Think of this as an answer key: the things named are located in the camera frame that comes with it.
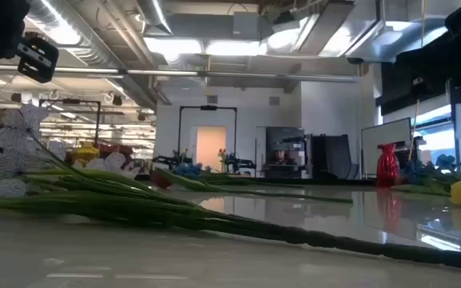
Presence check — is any black panel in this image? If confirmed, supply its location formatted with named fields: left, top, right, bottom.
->
left=309, top=133, right=360, bottom=181

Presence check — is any horizontal metal bar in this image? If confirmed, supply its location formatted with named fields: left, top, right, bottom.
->
left=0, top=62, right=362, bottom=84

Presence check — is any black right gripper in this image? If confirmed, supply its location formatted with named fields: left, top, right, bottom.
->
left=394, top=31, right=461, bottom=88

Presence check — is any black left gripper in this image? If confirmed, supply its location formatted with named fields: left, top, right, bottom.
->
left=16, top=36, right=60, bottom=84

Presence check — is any whiteboard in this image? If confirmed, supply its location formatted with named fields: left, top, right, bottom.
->
left=360, top=116, right=413, bottom=178

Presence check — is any red vase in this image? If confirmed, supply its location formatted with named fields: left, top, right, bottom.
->
left=375, top=142, right=401, bottom=189

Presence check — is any black background rig frame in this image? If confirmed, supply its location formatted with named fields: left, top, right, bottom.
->
left=177, top=104, right=239, bottom=171
left=38, top=98, right=102, bottom=148

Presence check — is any blue artificial flower bunch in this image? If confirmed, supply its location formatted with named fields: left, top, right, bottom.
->
left=390, top=154, right=461, bottom=198

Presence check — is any white artificial flower bunch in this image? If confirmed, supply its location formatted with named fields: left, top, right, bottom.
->
left=0, top=102, right=461, bottom=272
left=70, top=150, right=143, bottom=181

